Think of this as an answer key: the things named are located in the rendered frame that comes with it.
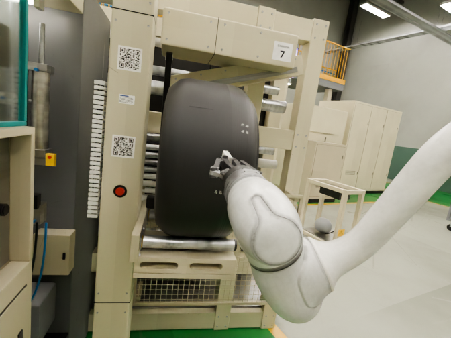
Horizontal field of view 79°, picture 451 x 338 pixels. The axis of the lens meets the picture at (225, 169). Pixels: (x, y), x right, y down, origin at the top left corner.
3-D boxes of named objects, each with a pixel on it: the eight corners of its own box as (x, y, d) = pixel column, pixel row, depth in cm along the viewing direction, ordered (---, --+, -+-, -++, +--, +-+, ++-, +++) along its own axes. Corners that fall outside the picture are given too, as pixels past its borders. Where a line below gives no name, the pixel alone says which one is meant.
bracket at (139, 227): (128, 262, 90) (131, 235, 89) (141, 218, 129) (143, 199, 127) (139, 263, 91) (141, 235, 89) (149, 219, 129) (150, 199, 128)
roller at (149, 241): (141, 232, 97) (139, 243, 98) (139, 238, 93) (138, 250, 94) (235, 237, 105) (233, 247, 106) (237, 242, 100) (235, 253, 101)
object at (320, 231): (332, 257, 313) (346, 190, 300) (296, 235, 365) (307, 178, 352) (352, 254, 330) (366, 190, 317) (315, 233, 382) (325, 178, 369)
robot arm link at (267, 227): (213, 187, 49) (239, 242, 54) (229, 233, 35) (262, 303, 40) (268, 163, 50) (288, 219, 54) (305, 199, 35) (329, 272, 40)
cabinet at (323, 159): (305, 203, 547) (317, 141, 527) (286, 195, 595) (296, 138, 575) (335, 202, 591) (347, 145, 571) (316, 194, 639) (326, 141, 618)
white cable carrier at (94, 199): (86, 217, 97) (94, 79, 89) (90, 212, 102) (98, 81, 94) (100, 218, 98) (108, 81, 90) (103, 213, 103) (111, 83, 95)
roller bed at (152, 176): (119, 200, 135) (123, 141, 131) (123, 192, 150) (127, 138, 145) (159, 203, 140) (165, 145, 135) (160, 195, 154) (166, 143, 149)
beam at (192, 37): (160, 43, 113) (163, 5, 111) (162, 56, 138) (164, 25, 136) (294, 69, 126) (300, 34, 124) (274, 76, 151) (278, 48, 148)
